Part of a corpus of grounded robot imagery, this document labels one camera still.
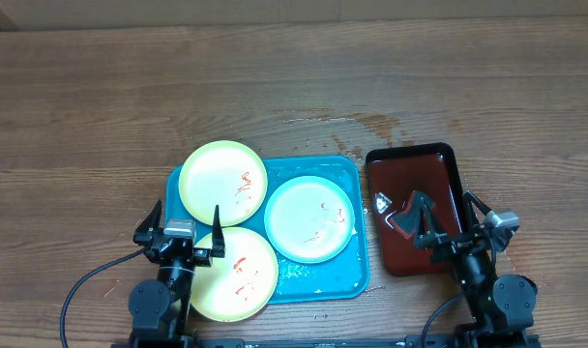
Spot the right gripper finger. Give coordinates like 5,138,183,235
414,198,447,248
462,190,491,227

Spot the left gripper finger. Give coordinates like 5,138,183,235
211,206,225,258
132,200,162,244

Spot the orange sponge with dark scourer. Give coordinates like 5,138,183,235
387,190,435,239

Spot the light blue plate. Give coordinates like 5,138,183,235
264,176,355,264

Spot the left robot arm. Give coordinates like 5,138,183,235
129,202,225,347

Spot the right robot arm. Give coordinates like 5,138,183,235
410,190,542,348

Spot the dark red rectangular tray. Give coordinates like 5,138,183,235
366,143,466,276

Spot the blue plastic tray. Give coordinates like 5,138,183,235
164,154,371,305

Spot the lower yellow plate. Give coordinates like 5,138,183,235
191,227,279,322

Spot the yellow plate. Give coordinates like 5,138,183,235
178,140,268,226
191,227,279,322

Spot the upper yellow plate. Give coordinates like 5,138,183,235
178,140,268,226

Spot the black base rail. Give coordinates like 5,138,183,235
111,334,542,348

